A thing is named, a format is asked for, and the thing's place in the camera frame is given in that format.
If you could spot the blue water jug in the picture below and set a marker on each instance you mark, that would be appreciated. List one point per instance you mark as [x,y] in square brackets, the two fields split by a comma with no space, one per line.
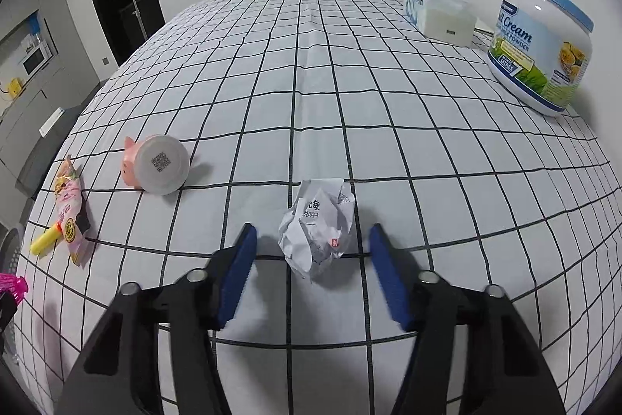
[33,23]

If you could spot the grey counter cabinet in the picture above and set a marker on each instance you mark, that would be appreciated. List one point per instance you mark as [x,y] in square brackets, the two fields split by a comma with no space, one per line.
[68,89]

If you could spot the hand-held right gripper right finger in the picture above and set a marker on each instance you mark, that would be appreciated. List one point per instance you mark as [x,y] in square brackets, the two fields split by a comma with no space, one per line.
[391,279]

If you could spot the pink plastic shuttlecock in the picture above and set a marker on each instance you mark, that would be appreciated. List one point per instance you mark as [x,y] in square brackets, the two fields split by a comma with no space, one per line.
[12,283]

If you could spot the white paper sheet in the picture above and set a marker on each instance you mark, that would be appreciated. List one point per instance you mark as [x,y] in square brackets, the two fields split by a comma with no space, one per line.
[51,121]

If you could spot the small yellow tube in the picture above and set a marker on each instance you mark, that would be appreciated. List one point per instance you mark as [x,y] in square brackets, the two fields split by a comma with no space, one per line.
[43,242]

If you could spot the white tissue box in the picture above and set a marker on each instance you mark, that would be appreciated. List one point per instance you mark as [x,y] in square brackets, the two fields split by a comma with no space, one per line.
[447,23]

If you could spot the white microwave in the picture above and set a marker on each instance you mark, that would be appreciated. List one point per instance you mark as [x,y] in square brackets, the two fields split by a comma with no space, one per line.
[34,60]

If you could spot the orange pink snack wrapper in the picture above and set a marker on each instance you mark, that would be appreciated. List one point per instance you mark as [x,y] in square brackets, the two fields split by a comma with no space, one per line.
[70,211]

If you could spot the pink pig cup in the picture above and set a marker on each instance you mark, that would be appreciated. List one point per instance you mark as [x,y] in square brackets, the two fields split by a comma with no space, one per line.
[163,164]

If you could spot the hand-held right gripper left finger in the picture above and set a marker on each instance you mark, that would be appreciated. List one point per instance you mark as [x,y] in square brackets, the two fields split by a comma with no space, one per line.
[235,279]

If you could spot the white milk powder can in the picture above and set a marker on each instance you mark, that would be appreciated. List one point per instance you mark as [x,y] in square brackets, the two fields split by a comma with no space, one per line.
[539,50]

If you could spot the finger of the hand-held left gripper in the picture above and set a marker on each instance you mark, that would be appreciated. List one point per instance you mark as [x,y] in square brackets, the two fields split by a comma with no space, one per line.
[6,310]

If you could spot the yellow appliance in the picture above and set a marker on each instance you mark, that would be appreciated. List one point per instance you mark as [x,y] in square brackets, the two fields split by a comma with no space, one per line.
[12,85]

